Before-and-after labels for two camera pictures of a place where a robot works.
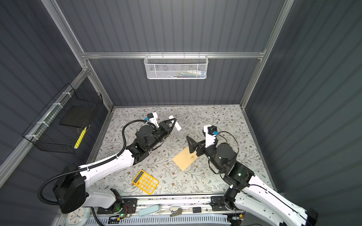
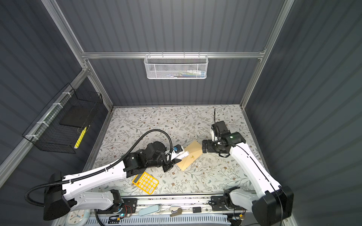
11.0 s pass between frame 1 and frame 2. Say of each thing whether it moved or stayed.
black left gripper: moved
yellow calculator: stayed
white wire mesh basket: stayed
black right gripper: moved
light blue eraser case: stayed
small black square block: stayed
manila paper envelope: stayed
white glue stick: moved
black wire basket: stayed
